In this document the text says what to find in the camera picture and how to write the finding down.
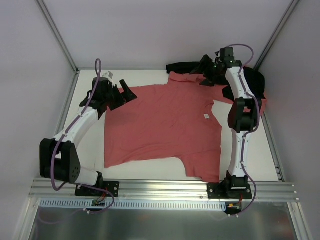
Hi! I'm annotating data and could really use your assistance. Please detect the pink t-shirt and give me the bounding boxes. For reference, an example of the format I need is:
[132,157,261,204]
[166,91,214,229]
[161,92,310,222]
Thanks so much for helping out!
[213,85,267,115]
[104,73,222,183]

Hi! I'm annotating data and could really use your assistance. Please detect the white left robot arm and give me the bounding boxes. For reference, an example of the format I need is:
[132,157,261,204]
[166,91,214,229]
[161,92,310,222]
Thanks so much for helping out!
[39,76,138,196]

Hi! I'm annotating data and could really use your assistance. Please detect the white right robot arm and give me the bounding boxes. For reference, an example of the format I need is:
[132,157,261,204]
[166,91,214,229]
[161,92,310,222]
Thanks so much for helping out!
[191,44,262,200]

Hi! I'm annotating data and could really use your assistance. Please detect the black t-shirt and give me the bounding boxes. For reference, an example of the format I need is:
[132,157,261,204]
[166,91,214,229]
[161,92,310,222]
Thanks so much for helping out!
[165,61,265,90]

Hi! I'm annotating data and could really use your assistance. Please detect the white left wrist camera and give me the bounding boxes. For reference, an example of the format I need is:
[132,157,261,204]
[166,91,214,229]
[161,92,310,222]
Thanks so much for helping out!
[102,71,117,87]

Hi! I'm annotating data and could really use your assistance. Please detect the left side aluminium rail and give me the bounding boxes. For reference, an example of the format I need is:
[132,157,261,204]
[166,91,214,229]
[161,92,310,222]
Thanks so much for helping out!
[43,71,81,179]

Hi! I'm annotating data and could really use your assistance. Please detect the aluminium rail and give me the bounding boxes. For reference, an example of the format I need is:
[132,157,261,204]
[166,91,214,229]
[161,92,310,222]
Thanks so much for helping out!
[43,71,81,179]
[261,113,286,182]
[28,178,300,202]

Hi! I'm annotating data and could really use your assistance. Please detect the right aluminium frame post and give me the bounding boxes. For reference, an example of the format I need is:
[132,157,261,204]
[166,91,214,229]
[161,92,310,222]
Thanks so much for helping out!
[253,0,301,71]

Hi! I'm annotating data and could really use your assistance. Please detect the aluminium frame post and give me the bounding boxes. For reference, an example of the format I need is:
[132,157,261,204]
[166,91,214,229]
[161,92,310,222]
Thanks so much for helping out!
[253,0,301,71]
[35,0,79,74]

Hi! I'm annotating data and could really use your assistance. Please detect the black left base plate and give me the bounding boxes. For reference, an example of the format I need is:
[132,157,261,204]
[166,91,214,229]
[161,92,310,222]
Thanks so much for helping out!
[74,180,120,198]

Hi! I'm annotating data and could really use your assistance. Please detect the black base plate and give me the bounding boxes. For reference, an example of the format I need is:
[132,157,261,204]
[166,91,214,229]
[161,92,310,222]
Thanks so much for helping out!
[206,182,253,200]
[74,180,120,198]

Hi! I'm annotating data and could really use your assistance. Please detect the white slotted cable duct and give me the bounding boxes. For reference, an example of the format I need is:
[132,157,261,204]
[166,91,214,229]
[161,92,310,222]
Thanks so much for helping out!
[39,198,226,212]

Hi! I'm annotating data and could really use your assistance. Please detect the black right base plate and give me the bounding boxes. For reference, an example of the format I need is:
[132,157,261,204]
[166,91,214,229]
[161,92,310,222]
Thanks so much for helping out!
[206,182,253,200]

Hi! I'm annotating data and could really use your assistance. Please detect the aluminium front rail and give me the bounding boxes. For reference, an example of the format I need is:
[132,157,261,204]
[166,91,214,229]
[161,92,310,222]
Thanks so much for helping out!
[28,178,300,202]

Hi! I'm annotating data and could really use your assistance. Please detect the right side aluminium rail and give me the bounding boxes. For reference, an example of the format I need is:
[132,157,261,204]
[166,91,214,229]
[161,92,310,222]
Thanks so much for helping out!
[261,113,286,182]

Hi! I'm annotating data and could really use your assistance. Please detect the left aluminium frame post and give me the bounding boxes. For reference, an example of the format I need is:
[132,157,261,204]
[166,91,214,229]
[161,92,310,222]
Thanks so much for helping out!
[35,0,79,74]

